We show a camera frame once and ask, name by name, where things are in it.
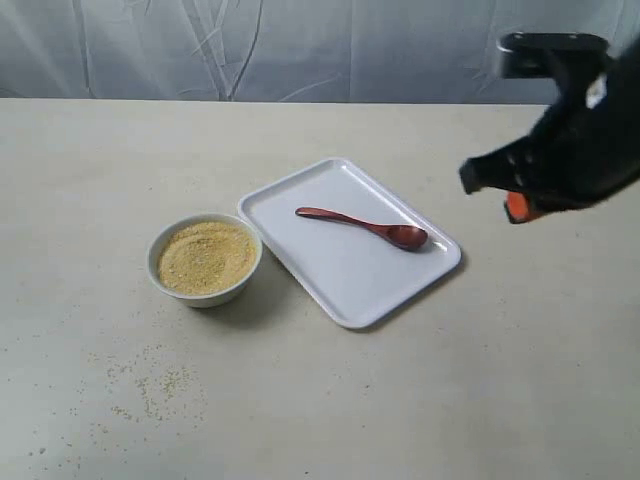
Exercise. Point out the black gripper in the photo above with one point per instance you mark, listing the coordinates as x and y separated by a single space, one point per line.
583 150

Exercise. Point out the dark brown wooden spoon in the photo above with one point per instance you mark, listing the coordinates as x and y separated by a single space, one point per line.
405 237

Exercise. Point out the white rectangular plastic tray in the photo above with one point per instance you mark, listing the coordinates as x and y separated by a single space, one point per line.
354 275

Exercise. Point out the white backdrop curtain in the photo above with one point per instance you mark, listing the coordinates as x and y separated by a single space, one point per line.
286 51

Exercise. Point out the white ceramic bowl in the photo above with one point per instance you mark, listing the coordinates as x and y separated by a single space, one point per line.
203 301

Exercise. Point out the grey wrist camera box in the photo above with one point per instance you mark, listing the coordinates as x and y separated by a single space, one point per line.
547 55

